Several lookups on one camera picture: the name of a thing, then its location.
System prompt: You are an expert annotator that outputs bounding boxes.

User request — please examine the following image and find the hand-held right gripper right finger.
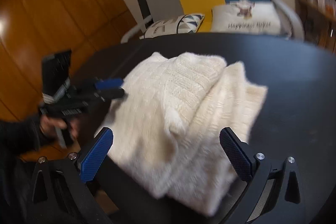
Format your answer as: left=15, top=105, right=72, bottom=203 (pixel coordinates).
left=219, top=127, right=306, bottom=224

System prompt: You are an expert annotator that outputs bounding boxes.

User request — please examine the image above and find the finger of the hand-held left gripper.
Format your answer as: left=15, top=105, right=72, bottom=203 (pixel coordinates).
left=96, top=89, right=125, bottom=102
left=79, top=77, right=124, bottom=90

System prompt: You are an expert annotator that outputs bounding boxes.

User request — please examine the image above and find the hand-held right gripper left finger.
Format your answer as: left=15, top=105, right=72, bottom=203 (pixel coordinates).
left=26, top=127, right=114, bottom=224

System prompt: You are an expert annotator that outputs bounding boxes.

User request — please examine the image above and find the white knit sweater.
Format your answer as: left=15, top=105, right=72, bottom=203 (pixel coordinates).
left=94, top=51, right=268, bottom=216

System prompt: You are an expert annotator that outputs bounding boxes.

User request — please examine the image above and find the person's left forearm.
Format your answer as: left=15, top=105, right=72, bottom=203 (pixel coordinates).
left=0, top=114, right=57, bottom=161

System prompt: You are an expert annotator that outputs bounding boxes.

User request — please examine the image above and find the person's left hand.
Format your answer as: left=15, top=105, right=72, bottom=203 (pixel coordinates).
left=40, top=116, right=80, bottom=140

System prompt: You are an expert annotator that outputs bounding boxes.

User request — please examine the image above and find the triangle pattern pillow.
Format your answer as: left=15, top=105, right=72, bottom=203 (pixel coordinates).
left=139, top=13, right=206, bottom=39

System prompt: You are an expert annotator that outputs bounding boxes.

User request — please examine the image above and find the black upright board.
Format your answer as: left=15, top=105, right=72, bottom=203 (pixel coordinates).
left=133, top=0, right=154, bottom=30

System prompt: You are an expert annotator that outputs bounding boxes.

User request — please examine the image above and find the deer print pillow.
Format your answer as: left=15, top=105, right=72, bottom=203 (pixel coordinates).
left=210, top=0, right=282, bottom=34

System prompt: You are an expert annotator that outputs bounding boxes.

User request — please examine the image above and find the wooden desk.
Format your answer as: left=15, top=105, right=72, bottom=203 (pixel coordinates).
left=295, top=0, right=336, bottom=55

